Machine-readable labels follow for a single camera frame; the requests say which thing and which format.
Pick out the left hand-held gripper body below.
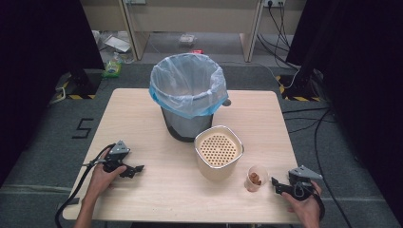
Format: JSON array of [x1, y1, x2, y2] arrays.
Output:
[[103, 140, 131, 174]]

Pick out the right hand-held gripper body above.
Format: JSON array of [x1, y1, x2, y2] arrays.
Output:
[[286, 164, 324, 202]]

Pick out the person's right hand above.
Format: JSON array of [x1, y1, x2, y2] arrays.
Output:
[[281, 180, 324, 222]]

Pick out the person's left hand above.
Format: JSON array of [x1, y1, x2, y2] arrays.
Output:
[[84, 163, 128, 204]]

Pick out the brown scraps in cup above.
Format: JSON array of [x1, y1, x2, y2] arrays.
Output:
[[248, 171, 263, 186]]

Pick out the clear plastic cup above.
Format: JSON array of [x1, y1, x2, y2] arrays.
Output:
[[243, 164, 270, 194]]

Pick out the beige container with perforated insert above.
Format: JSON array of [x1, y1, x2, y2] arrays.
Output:
[[193, 124, 245, 182]]

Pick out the grey trash bin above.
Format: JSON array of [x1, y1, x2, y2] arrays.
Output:
[[160, 105, 214, 143]]

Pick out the black stand base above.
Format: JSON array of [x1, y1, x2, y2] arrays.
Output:
[[65, 67, 103, 97], [278, 73, 322, 103]]

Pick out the green wipes packet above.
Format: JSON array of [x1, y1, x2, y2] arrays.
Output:
[[101, 59, 124, 79]]

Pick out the translucent blue bin bag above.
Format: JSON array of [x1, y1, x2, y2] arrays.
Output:
[[148, 52, 229, 121]]

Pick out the white plastic sheet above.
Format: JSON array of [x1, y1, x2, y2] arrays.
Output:
[[103, 33, 132, 54]]

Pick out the black curtain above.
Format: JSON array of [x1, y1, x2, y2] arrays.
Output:
[[0, 0, 106, 188], [285, 0, 403, 219]]

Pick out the clear plastic package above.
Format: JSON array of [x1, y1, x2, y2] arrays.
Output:
[[178, 33, 198, 48]]

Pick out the long black floor cable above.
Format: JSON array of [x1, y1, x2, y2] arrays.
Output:
[[314, 108, 354, 228]]

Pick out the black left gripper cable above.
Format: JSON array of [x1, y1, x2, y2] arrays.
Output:
[[54, 143, 116, 228]]

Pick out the thin white floor cable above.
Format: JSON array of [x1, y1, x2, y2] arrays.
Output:
[[218, 60, 301, 90]]

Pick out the black socket cables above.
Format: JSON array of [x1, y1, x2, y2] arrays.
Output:
[[256, 2, 301, 71]]

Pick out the white wall socket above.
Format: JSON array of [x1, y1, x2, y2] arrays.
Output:
[[262, 0, 287, 9]]

